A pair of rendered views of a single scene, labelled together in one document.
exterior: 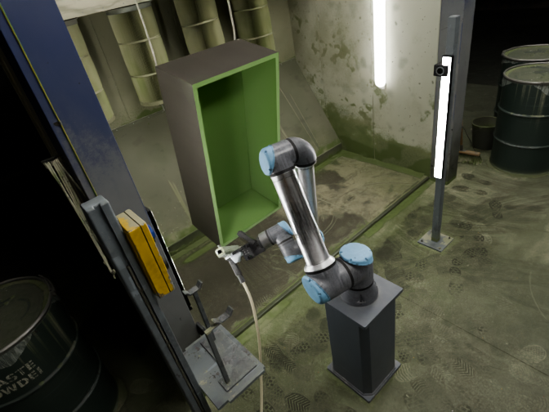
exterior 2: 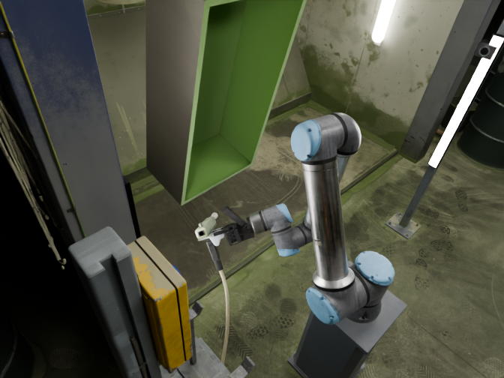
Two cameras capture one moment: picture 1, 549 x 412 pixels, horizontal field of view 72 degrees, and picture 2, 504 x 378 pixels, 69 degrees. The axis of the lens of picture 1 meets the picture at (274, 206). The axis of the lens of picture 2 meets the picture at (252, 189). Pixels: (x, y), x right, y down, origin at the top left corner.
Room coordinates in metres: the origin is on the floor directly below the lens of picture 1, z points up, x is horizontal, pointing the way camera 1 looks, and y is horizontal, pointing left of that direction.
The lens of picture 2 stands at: (0.56, 0.33, 2.02)
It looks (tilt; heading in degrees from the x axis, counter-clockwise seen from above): 43 degrees down; 349
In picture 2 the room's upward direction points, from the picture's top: 5 degrees clockwise
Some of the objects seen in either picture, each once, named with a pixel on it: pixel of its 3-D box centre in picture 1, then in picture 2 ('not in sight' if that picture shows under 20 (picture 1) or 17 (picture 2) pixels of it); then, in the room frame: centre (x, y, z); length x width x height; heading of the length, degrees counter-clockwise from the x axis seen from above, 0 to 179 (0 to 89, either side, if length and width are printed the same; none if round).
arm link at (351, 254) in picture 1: (354, 265); (368, 277); (1.29, -0.32, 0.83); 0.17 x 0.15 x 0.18; 114
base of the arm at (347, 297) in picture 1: (358, 284); (360, 295); (1.30, -0.33, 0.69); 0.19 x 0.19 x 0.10
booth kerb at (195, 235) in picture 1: (254, 200); (211, 142); (3.22, 0.19, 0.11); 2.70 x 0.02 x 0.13; 125
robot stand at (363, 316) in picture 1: (361, 333); (340, 336); (1.30, -0.33, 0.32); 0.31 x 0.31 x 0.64; 35
